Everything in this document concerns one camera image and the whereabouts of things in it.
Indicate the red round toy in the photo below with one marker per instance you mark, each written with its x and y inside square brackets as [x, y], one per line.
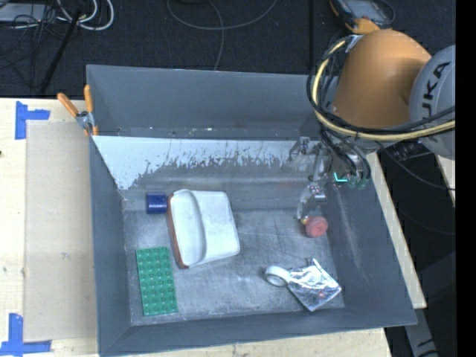
[317, 226]

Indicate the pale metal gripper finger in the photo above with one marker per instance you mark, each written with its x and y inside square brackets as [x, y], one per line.
[310, 201]
[295, 154]

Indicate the grey metal bin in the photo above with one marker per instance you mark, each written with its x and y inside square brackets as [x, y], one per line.
[230, 303]

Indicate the green studded flat plate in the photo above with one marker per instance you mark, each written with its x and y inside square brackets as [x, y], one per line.
[156, 281]

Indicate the silver foil packet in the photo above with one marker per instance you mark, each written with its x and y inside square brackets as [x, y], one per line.
[314, 286]

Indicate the pale wood flat board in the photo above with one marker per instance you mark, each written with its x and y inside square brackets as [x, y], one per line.
[56, 218]

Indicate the white tray with brown rim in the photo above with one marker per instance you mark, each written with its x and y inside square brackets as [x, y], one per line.
[212, 225]

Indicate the white tape roll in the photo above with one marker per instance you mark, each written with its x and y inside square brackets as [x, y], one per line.
[274, 275]

